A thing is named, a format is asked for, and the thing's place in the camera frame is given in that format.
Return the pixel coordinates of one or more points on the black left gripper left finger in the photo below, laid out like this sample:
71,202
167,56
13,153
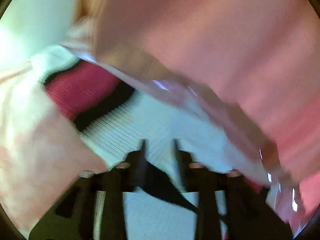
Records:
92,207

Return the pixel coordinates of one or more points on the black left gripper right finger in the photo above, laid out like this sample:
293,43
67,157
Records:
228,208

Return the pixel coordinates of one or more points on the white knitted striped sweater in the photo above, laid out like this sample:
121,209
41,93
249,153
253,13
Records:
143,116

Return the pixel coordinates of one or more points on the pink orange curtain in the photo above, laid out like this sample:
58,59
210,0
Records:
254,65

